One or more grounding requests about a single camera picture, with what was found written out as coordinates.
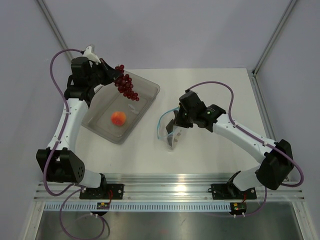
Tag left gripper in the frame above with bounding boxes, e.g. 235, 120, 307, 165
87, 58, 121, 89

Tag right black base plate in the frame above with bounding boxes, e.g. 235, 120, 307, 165
207, 183, 257, 200

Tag orange peach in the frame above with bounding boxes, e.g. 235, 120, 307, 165
110, 111, 127, 127

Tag grey toy fish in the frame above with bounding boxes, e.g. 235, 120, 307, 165
164, 109, 178, 149

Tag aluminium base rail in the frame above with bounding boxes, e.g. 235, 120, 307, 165
33, 173, 305, 202

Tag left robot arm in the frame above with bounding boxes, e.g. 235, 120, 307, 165
36, 56, 121, 199

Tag red grape bunch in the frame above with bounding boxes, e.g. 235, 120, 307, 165
114, 64, 140, 102

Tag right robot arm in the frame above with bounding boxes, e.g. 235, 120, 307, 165
174, 91, 294, 199

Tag white slotted cable duct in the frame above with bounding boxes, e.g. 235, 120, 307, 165
44, 201, 231, 213

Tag aluminium frame post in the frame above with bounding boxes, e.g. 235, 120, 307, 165
34, 0, 69, 50
252, 0, 299, 78

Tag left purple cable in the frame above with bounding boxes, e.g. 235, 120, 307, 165
42, 47, 111, 238

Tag clear zip top bag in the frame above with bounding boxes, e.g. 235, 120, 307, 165
156, 107, 187, 152

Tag right aluminium frame post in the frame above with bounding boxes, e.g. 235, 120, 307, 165
252, 0, 299, 78

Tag left aluminium frame post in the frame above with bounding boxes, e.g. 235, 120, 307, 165
34, 0, 69, 50

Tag clear plastic tray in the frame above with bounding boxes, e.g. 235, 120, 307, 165
82, 71, 160, 144

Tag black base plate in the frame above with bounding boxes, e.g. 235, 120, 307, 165
79, 183, 125, 200
207, 183, 257, 200

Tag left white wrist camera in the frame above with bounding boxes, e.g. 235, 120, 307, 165
82, 44, 101, 64

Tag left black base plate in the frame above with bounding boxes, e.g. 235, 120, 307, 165
79, 183, 125, 200

